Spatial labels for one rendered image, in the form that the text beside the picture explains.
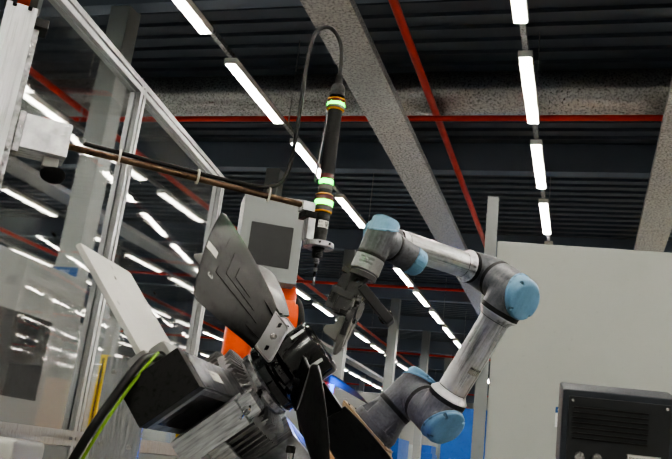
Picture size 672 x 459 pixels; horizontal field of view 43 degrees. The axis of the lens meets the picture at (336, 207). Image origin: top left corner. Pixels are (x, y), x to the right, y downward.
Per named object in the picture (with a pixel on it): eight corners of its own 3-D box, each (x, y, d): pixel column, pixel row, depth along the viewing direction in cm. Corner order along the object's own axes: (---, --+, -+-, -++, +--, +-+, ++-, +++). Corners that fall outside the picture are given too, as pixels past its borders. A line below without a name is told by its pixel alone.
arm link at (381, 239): (409, 227, 213) (387, 212, 208) (392, 267, 211) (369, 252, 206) (389, 225, 219) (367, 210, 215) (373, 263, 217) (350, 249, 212)
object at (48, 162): (39, 177, 165) (44, 154, 167) (36, 182, 169) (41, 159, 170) (65, 183, 167) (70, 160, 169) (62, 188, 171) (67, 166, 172)
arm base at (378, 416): (359, 413, 262) (382, 391, 263) (392, 451, 256) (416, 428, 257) (351, 407, 248) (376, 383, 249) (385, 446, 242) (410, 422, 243)
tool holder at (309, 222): (302, 240, 185) (307, 197, 188) (289, 245, 191) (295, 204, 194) (338, 248, 189) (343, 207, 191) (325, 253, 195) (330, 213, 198)
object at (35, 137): (11, 148, 163) (21, 107, 165) (7, 157, 169) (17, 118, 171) (65, 161, 167) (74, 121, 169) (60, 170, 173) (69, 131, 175)
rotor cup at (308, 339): (282, 406, 164) (337, 368, 165) (244, 345, 169) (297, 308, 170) (297, 412, 178) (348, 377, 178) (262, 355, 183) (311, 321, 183)
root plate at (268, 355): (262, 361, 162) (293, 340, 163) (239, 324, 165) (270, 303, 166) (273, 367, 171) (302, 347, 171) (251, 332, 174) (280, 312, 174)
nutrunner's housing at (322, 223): (312, 255, 187) (336, 69, 201) (305, 258, 191) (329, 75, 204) (328, 259, 189) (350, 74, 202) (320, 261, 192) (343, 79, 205)
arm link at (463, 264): (497, 252, 256) (370, 207, 230) (519, 266, 246) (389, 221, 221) (480, 286, 257) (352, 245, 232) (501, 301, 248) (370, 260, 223)
